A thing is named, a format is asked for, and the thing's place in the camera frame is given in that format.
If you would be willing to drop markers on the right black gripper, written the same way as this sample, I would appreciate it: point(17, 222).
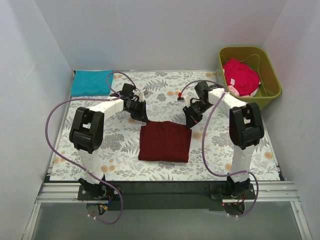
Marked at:
point(192, 115)

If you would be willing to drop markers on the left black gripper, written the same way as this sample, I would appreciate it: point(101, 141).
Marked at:
point(139, 111)

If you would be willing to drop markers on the dark red t-shirt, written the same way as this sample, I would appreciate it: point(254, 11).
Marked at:
point(164, 141)

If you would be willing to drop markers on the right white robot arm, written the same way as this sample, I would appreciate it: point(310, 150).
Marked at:
point(245, 130)

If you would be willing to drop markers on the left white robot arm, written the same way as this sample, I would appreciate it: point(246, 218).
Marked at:
point(87, 133)

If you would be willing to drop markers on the floral patterned table mat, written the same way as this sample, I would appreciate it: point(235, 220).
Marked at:
point(211, 149)

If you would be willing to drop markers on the folded teal t-shirt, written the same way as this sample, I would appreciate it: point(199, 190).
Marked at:
point(91, 83)

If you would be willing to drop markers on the bright pink t-shirt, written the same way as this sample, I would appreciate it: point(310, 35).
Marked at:
point(241, 80)

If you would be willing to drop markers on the olive green plastic bin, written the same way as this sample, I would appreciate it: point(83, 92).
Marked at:
point(258, 60)

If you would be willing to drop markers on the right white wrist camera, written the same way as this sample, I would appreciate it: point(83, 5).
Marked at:
point(181, 98)

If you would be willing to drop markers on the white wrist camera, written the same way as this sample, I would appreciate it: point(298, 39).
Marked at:
point(147, 93)
point(181, 98)

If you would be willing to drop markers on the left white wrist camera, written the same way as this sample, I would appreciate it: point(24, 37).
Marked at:
point(147, 93)

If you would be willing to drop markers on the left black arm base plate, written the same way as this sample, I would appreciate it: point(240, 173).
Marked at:
point(115, 192)

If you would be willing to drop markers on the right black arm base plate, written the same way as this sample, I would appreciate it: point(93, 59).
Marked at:
point(220, 191)

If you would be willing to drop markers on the aluminium frame rail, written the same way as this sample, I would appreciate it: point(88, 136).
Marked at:
point(67, 192)

